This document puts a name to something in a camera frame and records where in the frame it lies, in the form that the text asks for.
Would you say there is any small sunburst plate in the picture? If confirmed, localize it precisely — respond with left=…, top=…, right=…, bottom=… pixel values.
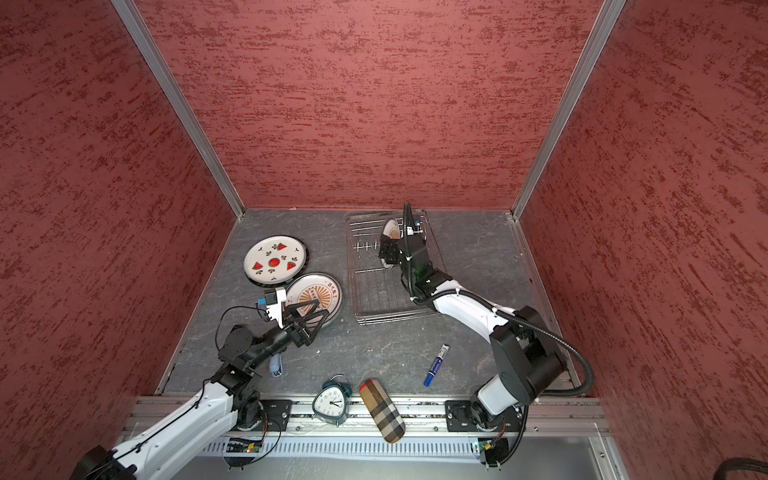
left=285, top=274, right=342, bottom=325

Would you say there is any plaid cylindrical case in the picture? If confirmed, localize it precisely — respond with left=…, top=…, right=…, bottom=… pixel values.
left=359, top=378, right=406, bottom=444

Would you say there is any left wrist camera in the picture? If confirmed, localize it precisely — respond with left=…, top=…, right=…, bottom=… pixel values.
left=256, top=287, right=287, bottom=329

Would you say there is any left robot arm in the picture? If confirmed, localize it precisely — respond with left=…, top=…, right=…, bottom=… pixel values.
left=71, top=300, right=330, bottom=479

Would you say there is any dark striped rim plate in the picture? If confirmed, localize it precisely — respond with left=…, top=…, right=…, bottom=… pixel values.
left=242, top=234, right=309, bottom=288

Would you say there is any teal alarm clock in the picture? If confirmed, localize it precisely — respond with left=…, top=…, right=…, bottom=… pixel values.
left=312, top=374, right=352, bottom=427

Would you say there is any wire dish rack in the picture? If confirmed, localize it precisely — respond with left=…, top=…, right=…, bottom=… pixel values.
left=345, top=210, right=435, bottom=326

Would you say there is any white plate red text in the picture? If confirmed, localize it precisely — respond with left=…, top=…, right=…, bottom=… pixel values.
left=284, top=272, right=346, bottom=329

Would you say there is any small light blue object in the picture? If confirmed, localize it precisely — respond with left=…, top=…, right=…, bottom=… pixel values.
left=269, top=354, right=283, bottom=378

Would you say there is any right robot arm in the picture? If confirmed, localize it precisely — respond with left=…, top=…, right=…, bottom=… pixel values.
left=379, top=203, right=595, bottom=430

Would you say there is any blue marker pen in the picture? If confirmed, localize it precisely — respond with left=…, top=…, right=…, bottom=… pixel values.
left=423, top=344, right=450, bottom=387

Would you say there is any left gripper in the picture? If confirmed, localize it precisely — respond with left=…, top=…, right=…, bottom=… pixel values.
left=247, top=297, right=330, bottom=370

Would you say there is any black corrugated cable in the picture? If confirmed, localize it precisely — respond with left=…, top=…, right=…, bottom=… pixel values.
left=712, top=457, right=768, bottom=480

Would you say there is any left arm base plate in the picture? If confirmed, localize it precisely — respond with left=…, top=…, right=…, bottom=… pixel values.
left=235, top=399, right=293, bottom=432

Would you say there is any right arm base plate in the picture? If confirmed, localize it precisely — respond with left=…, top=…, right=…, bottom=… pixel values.
left=444, top=400, right=523, bottom=433

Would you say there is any aluminium front rail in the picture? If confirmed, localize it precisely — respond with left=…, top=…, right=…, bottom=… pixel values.
left=119, top=393, right=612, bottom=441

